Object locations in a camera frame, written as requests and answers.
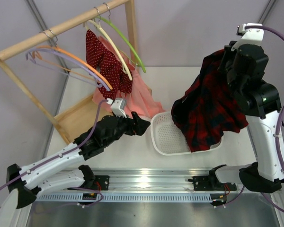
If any purple plastic hanger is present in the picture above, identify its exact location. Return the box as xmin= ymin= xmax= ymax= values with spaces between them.
xmin=26 ymin=51 xmax=107 ymax=91

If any red plaid skirt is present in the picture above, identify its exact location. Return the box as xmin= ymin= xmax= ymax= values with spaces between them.
xmin=171 ymin=50 xmax=248 ymax=152

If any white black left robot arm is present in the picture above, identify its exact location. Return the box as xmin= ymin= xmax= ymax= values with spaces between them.
xmin=6 ymin=112 xmax=151 ymax=209

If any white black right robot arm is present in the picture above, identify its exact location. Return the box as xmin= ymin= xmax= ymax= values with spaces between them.
xmin=210 ymin=41 xmax=284 ymax=193

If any pink skirt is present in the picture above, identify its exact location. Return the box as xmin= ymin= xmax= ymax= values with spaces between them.
xmin=91 ymin=35 xmax=166 ymax=119

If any red polka dot skirt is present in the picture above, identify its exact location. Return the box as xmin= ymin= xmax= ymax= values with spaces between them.
xmin=86 ymin=30 xmax=133 ymax=99

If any green plastic hanger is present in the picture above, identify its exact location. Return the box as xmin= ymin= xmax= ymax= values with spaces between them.
xmin=97 ymin=16 xmax=146 ymax=73

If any cream plastic hanger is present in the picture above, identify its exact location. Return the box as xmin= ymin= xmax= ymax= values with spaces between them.
xmin=83 ymin=20 xmax=133 ymax=81

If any orange plastic hanger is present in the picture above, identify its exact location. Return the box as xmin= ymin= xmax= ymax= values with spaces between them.
xmin=26 ymin=45 xmax=113 ymax=91

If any white perforated plastic basket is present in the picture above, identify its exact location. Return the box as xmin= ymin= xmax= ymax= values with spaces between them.
xmin=150 ymin=112 xmax=222 ymax=156

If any wooden clothes rack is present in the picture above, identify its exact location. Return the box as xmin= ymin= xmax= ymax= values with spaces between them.
xmin=0 ymin=0 xmax=153 ymax=144

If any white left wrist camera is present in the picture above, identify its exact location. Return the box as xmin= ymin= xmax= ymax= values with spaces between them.
xmin=110 ymin=98 xmax=127 ymax=118

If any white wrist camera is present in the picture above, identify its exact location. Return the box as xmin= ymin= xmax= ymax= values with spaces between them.
xmin=110 ymin=98 xmax=127 ymax=118
xmin=235 ymin=23 xmax=264 ymax=48

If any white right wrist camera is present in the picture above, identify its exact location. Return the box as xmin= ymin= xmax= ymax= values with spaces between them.
xmin=235 ymin=23 xmax=264 ymax=48

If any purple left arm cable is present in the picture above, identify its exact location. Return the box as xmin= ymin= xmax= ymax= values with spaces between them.
xmin=0 ymin=99 xmax=109 ymax=211

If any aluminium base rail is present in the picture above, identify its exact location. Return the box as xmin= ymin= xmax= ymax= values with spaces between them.
xmin=44 ymin=168 xmax=282 ymax=194

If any aluminium frame post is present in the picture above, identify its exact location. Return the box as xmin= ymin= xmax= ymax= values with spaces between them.
xmin=258 ymin=0 xmax=279 ymax=24

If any white slotted cable duct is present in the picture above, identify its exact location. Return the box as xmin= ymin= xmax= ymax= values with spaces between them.
xmin=36 ymin=192 xmax=213 ymax=203

